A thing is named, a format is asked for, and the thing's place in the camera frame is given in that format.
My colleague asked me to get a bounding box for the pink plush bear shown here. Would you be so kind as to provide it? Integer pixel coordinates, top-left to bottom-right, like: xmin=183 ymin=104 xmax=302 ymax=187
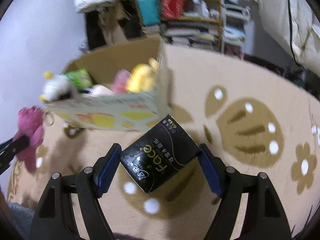
xmin=13 ymin=106 xmax=44 ymax=173

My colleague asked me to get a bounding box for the white fluffy plush toy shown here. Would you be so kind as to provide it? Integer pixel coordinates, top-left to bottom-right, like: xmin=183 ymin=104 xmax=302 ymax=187
xmin=40 ymin=71 xmax=78 ymax=102

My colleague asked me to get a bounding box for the green tissue pack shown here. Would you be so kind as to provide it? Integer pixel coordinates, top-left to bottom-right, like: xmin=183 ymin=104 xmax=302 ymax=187
xmin=63 ymin=69 xmax=93 ymax=90

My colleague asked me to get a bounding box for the black Face tissue pack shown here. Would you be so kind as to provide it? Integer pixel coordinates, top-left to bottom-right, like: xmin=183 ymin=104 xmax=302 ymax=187
xmin=120 ymin=114 xmax=200 ymax=194

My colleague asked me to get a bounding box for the pink tissue roll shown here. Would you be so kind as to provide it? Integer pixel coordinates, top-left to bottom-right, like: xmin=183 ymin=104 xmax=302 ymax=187
xmin=112 ymin=69 xmax=131 ymax=94

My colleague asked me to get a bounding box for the yellow plush toy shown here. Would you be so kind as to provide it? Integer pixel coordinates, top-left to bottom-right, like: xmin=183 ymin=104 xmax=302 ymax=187
xmin=125 ymin=58 xmax=159 ymax=93

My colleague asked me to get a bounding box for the beige patterned carpet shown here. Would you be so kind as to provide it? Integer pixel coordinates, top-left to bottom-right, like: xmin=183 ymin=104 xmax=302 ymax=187
xmin=8 ymin=44 xmax=319 ymax=237

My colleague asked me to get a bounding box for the pale pink plush in box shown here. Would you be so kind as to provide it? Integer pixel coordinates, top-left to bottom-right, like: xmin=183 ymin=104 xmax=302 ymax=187
xmin=89 ymin=85 xmax=115 ymax=97

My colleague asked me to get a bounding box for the cardboard box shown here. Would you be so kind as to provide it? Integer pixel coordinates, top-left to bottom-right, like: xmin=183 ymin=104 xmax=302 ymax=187
xmin=44 ymin=36 xmax=170 ymax=132

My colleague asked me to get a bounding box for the beige hanging coat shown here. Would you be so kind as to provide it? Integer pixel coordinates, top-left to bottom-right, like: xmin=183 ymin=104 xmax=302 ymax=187
xmin=99 ymin=2 xmax=127 ymax=46

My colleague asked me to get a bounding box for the stack of books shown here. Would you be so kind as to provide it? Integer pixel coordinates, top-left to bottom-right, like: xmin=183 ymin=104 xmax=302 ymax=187
xmin=142 ymin=21 xmax=221 ymax=52

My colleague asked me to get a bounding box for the teal bag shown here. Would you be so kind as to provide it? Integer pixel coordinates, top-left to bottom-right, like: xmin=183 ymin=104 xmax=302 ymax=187
xmin=136 ymin=0 xmax=161 ymax=27

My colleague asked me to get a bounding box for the white rolling cart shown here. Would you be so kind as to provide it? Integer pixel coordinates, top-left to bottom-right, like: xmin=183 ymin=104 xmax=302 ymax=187
xmin=221 ymin=0 xmax=251 ymax=60

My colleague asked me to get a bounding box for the wooden shelf unit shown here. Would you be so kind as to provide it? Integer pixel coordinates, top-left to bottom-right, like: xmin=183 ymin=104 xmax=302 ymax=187
xmin=130 ymin=0 xmax=223 ymax=53

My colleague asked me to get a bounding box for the red patterned bag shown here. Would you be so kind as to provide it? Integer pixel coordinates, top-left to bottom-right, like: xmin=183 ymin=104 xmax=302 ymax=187
xmin=160 ymin=0 xmax=187 ymax=19

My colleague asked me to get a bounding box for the metal key ring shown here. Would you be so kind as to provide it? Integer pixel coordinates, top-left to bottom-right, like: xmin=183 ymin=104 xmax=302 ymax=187
xmin=43 ymin=112 xmax=55 ymax=127

